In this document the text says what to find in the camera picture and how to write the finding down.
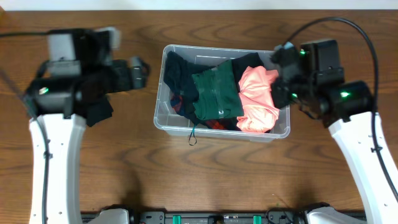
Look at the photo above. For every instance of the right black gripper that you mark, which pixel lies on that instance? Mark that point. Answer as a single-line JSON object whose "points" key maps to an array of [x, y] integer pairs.
{"points": [[280, 86]]}

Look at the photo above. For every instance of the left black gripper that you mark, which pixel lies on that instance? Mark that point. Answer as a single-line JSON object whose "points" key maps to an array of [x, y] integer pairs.
{"points": [[115, 68]]}

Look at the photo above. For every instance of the salmon pink garment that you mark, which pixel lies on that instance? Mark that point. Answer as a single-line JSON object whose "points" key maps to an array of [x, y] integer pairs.
{"points": [[260, 114]]}

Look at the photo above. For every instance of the dark navy garment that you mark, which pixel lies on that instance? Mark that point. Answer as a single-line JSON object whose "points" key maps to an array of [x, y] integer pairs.
{"points": [[178, 77]]}

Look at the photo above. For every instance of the black garment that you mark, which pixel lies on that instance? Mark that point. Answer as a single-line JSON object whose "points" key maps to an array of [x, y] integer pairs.
{"points": [[98, 111], [239, 66]]}

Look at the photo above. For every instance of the dark green garment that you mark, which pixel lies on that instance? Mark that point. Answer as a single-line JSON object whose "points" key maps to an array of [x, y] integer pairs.
{"points": [[217, 95]]}

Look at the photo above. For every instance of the red navy plaid shirt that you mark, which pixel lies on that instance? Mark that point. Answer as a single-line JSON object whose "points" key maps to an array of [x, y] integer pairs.
{"points": [[214, 124]]}

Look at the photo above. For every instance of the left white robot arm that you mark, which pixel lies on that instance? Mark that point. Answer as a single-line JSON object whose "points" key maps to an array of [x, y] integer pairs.
{"points": [[56, 145]]}

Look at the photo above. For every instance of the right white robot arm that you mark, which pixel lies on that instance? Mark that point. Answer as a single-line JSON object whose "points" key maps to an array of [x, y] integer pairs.
{"points": [[358, 133]]}

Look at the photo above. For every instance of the clear plastic storage container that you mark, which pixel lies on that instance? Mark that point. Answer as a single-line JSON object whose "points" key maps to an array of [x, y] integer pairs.
{"points": [[166, 119]]}

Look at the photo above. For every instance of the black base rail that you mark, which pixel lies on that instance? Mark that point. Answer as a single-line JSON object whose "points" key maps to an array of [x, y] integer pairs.
{"points": [[317, 213]]}

